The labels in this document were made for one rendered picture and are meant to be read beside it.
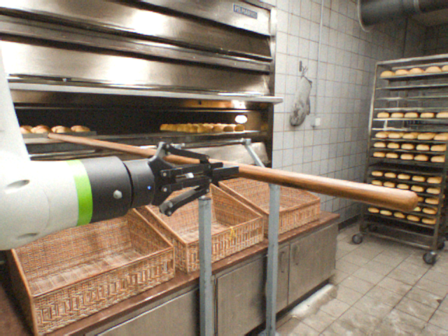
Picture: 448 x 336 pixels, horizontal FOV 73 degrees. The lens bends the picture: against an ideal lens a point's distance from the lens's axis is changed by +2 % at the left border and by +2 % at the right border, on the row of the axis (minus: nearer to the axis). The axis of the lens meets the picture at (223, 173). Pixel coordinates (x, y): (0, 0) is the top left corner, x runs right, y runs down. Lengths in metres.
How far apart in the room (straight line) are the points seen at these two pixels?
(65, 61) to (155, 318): 1.21
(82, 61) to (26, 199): 1.31
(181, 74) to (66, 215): 1.57
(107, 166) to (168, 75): 1.45
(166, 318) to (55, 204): 1.11
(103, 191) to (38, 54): 1.25
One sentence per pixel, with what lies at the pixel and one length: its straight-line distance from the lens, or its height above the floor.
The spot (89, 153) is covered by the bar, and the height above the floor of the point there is 1.16.
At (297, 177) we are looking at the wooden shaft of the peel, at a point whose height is 1.19.
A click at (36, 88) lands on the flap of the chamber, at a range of 1.45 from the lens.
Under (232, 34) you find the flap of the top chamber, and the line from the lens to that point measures 2.24.
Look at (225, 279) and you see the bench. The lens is 1.60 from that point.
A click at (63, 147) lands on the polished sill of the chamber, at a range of 1.62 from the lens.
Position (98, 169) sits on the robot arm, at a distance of 0.44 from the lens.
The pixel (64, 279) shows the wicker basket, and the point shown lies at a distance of 1.58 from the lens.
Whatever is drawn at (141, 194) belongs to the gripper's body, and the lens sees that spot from 0.46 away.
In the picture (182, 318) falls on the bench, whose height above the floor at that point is 0.41.
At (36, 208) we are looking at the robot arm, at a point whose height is 1.20.
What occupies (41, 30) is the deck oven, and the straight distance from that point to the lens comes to 1.65.
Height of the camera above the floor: 1.30
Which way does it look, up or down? 11 degrees down
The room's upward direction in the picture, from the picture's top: straight up
